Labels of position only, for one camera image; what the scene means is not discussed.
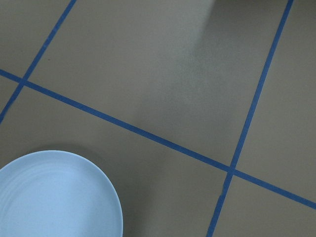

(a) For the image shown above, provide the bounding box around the blue plate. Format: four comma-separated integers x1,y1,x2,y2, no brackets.
0,150,123,237

